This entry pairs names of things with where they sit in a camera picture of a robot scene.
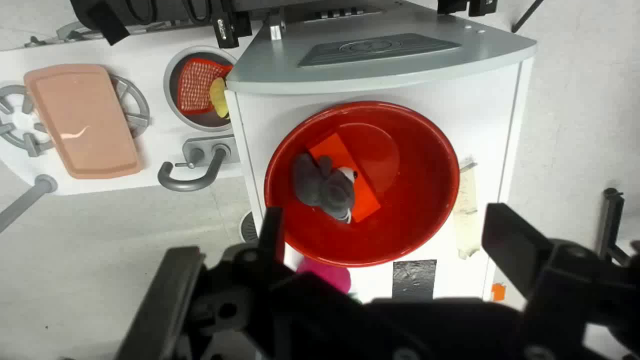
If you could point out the white cabinet with grey panel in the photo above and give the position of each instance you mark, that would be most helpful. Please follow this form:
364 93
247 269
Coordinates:
481 100

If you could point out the grey toy sink basin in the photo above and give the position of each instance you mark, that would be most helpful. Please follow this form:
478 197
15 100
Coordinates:
201 121

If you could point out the white toy kitchen counter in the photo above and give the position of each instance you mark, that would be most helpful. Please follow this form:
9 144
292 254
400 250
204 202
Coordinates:
152 143

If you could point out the grey toy stove burner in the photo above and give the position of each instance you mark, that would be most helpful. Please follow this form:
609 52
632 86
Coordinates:
131 100

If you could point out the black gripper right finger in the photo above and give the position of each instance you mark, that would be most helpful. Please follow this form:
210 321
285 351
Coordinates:
513 242

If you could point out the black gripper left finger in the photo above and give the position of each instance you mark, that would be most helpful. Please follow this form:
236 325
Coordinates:
170 300

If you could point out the beige tape strip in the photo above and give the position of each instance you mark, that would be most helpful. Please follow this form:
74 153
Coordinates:
467 200

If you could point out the yellow sponge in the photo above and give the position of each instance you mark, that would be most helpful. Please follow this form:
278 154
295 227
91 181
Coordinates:
218 99

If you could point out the grey plush mouse doll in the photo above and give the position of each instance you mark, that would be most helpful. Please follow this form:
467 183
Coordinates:
320 191

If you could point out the black tool case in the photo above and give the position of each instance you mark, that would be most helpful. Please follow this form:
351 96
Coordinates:
152 11

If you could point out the pink plastic tray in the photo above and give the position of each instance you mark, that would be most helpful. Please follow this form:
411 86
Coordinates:
83 121

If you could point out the red plastic bowl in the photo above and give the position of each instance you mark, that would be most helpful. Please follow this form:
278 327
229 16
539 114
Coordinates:
412 220

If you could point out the orange rectangular block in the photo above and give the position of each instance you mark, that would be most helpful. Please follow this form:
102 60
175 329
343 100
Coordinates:
334 148

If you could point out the grey toy faucet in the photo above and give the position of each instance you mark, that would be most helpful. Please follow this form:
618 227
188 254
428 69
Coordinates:
193 183

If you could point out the round grey floor cover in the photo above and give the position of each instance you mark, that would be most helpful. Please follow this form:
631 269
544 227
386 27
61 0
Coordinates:
248 227

